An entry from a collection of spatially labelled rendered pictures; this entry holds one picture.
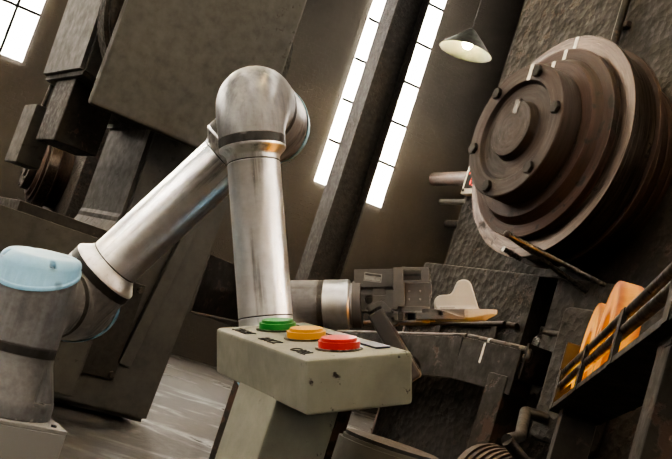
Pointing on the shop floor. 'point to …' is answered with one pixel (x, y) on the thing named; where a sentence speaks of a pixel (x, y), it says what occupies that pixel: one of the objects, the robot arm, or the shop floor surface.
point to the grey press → (152, 121)
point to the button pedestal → (300, 390)
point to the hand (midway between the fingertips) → (488, 317)
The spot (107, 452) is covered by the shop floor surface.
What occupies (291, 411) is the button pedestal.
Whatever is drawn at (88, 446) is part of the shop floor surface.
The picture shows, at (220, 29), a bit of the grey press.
